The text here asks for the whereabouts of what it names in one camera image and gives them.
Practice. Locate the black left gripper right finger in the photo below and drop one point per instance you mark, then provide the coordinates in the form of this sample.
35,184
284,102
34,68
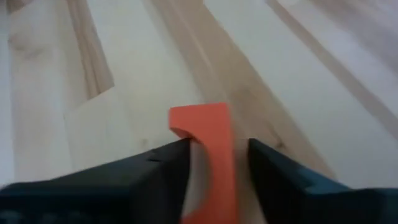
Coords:
304,199

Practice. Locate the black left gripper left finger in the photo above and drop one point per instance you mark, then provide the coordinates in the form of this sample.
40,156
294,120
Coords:
109,193

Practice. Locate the red arch block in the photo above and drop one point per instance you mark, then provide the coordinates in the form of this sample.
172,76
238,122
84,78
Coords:
217,130

